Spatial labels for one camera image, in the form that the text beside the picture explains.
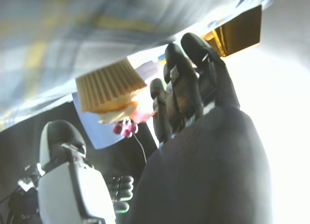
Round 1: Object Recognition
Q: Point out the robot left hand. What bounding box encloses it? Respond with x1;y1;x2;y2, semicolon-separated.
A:
36;32;276;224

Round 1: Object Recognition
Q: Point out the chocolate cream toy cupcake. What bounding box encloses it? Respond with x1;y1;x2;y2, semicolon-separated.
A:
75;58;157;139

